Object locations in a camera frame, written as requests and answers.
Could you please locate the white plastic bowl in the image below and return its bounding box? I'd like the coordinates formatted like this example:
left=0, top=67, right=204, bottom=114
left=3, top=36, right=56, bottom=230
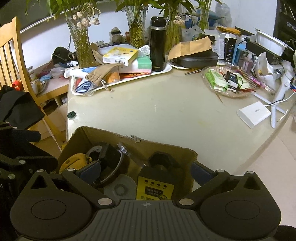
left=255, top=29, right=293, bottom=57

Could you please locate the green tissue pack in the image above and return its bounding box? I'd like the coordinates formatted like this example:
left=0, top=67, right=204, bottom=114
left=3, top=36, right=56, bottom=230
left=136, top=56, right=152, bottom=73

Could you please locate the left glass vase with plants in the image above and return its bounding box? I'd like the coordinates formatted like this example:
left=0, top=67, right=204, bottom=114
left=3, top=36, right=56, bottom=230
left=25, top=0, right=102, bottom=69

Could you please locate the small round green lid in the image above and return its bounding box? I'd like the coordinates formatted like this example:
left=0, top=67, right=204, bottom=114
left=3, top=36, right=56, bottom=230
left=67, top=111, right=77, bottom=120

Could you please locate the red envelope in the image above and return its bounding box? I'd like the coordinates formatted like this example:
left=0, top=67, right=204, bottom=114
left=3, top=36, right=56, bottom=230
left=119, top=73, right=150, bottom=79

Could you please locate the wooden chair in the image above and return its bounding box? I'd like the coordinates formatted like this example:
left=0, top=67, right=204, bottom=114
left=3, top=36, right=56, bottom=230
left=1, top=16, right=66, bottom=149

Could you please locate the orange snack packet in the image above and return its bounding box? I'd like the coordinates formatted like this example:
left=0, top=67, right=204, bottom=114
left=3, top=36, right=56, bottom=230
left=103, top=71, right=121, bottom=84

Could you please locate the white phone gimbal tripod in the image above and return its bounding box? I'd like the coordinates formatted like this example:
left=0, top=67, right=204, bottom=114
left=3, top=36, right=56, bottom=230
left=254, top=60, right=295, bottom=128

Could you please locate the pink bottle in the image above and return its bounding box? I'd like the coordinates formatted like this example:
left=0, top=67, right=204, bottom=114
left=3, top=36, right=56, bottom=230
left=242, top=53, right=253, bottom=74

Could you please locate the black thermos bottle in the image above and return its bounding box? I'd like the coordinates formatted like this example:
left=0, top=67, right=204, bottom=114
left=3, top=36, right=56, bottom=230
left=149, top=16, right=169, bottom=72

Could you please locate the black zip case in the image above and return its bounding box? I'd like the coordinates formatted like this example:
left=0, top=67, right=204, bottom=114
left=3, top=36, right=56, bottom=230
left=172, top=50, right=219, bottom=69

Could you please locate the brown paper envelope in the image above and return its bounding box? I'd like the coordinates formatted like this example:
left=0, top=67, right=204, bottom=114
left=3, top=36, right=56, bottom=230
left=168, top=37, right=212, bottom=60

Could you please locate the yellow white medicine box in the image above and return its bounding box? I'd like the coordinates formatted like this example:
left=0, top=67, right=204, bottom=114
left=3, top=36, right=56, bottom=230
left=103, top=47, right=138, bottom=67

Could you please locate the middle glass vase with plants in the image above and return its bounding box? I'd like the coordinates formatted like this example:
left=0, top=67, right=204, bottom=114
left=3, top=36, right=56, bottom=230
left=114, top=0, right=162, bottom=48

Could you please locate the white power bank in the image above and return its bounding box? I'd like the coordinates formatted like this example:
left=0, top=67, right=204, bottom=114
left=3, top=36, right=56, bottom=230
left=237, top=101, right=271, bottom=129

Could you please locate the cardboard box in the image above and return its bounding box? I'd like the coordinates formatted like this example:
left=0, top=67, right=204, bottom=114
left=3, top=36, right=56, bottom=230
left=56, top=126, right=198, bottom=198

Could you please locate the white plastic bag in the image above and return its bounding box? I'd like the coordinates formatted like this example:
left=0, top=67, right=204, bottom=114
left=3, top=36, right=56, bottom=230
left=255, top=52, right=279, bottom=90

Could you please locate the glass vase with plants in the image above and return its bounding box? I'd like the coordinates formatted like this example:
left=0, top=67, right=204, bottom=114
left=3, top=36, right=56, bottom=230
left=159, top=1, right=192, bottom=54
left=114, top=0, right=162, bottom=48
left=25, top=0, right=102, bottom=69

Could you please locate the yellow duck adapter box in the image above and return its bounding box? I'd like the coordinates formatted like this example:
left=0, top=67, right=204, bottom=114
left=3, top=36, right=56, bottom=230
left=136, top=167, right=175, bottom=200

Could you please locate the white product box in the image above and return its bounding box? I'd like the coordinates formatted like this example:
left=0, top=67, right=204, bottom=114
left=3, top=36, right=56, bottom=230
left=205, top=29, right=226, bottom=60

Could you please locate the glass snack plate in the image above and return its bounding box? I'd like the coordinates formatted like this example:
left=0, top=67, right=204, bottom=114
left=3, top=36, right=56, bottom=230
left=201, top=65, right=258, bottom=98

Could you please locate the white serving tray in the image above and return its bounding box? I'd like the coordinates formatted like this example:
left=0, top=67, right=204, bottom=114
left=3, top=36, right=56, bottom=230
left=69, top=63, right=172, bottom=96

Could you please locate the black cylindrical lens piece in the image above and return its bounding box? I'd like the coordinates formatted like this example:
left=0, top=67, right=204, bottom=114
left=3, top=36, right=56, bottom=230
left=149, top=152, right=180, bottom=173

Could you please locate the green wet wipes pack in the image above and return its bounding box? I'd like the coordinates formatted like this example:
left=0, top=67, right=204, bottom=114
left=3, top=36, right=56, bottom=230
left=205, top=69, right=228, bottom=92

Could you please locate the beige drawstring pouch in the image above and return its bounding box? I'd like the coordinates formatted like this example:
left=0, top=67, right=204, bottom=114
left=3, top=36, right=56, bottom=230
left=85, top=63, right=122, bottom=91

